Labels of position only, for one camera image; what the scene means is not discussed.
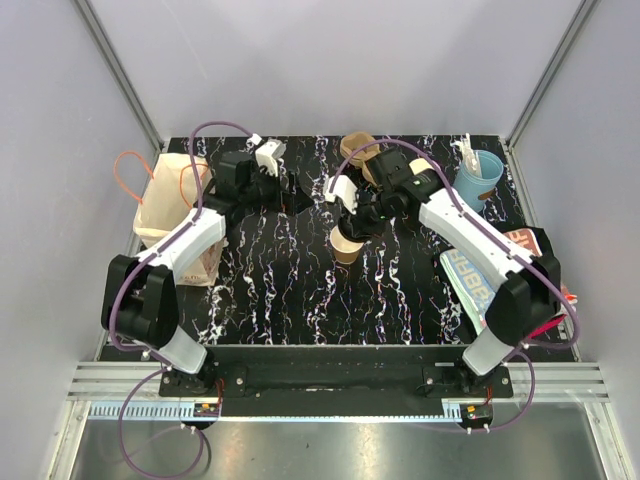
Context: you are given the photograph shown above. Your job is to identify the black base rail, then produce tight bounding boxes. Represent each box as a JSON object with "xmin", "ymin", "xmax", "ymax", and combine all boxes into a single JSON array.
[{"xmin": 136, "ymin": 346, "xmax": 513, "ymax": 421}]

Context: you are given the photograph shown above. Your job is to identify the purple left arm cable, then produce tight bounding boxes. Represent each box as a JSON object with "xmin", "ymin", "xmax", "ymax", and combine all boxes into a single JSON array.
[{"xmin": 108, "ymin": 121, "xmax": 261, "ymax": 474}]

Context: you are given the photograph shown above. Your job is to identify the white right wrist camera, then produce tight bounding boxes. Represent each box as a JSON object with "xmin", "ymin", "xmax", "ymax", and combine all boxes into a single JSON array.
[{"xmin": 323, "ymin": 175, "xmax": 358, "ymax": 215}]

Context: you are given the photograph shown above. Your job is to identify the aluminium frame post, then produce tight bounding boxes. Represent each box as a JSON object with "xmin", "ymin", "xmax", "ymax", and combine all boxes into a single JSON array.
[
  {"xmin": 505, "ymin": 0, "xmax": 600, "ymax": 148},
  {"xmin": 71, "ymin": 0, "xmax": 164, "ymax": 152}
]

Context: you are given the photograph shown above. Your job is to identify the aluminium frame post left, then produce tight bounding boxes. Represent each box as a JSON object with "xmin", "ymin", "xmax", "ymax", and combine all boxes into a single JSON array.
[{"xmin": 71, "ymin": 0, "xmax": 164, "ymax": 152}]

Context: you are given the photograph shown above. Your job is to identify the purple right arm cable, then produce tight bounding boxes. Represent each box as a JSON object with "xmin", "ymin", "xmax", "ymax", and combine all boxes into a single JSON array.
[{"xmin": 329, "ymin": 139, "xmax": 581, "ymax": 434}]

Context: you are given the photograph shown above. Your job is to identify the wrapped stirrers in holder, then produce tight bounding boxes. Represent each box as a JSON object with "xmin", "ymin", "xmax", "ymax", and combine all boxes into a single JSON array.
[{"xmin": 453, "ymin": 133, "xmax": 482, "ymax": 178}]

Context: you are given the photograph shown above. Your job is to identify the blue cup holder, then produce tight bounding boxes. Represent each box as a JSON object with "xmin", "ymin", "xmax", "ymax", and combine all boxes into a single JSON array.
[{"xmin": 453, "ymin": 150, "xmax": 504, "ymax": 213}]

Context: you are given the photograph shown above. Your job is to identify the paper bag orange handles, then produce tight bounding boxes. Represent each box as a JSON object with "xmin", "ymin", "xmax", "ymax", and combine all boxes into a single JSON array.
[{"xmin": 113, "ymin": 151, "xmax": 226, "ymax": 287}]

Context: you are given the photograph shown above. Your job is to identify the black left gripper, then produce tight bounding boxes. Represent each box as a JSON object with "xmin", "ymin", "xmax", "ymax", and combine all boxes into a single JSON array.
[{"xmin": 240, "ymin": 162, "xmax": 314, "ymax": 217}]

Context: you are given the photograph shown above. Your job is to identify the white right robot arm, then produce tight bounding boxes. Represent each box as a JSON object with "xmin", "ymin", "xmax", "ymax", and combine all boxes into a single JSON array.
[{"xmin": 323, "ymin": 149, "xmax": 564, "ymax": 397}]

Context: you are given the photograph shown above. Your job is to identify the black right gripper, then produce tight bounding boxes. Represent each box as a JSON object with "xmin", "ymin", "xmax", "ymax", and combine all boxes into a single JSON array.
[{"xmin": 341, "ymin": 188, "xmax": 395, "ymax": 239}]

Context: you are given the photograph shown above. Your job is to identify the pulp cup carrier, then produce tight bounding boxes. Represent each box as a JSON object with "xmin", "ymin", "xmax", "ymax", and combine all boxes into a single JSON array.
[{"xmin": 340, "ymin": 131, "xmax": 380, "ymax": 186}]

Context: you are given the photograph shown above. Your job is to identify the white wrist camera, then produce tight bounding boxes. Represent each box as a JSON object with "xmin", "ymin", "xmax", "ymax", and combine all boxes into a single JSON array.
[
  {"xmin": 249, "ymin": 133, "xmax": 286, "ymax": 177},
  {"xmin": 323, "ymin": 175, "xmax": 358, "ymax": 215}
]

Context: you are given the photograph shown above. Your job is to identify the single black cup lid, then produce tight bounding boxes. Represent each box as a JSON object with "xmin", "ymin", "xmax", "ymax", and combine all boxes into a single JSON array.
[{"xmin": 338, "ymin": 221, "xmax": 371, "ymax": 243}]

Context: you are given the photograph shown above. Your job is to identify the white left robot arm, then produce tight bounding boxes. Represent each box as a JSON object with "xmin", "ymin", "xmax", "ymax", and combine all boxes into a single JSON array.
[{"xmin": 101, "ymin": 151, "xmax": 313, "ymax": 396}]

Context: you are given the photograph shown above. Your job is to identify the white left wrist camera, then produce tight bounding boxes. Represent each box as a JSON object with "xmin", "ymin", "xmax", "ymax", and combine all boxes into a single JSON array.
[{"xmin": 249, "ymin": 133, "xmax": 286, "ymax": 177}]

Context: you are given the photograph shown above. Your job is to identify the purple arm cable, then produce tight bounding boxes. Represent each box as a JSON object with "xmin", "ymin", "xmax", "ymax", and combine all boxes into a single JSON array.
[
  {"xmin": 108, "ymin": 121, "xmax": 261, "ymax": 474},
  {"xmin": 329, "ymin": 139, "xmax": 581, "ymax": 434}
]

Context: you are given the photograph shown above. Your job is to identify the aluminium frame post right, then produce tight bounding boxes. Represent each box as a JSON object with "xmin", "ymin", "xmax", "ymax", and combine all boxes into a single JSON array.
[{"xmin": 505, "ymin": 0, "xmax": 600, "ymax": 148}]

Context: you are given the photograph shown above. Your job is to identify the single brown paper cup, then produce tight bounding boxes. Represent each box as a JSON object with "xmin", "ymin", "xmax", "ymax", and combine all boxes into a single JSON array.
[{"xmin": 330, "ymin": 226, "xmax": 363, "ymax": 265}]

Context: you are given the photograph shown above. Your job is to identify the stack of paper cups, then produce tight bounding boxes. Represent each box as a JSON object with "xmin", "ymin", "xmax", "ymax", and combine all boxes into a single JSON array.
[{"xmin": 409, "ymin": 158, "xmax": 433, "ymax": 176}]

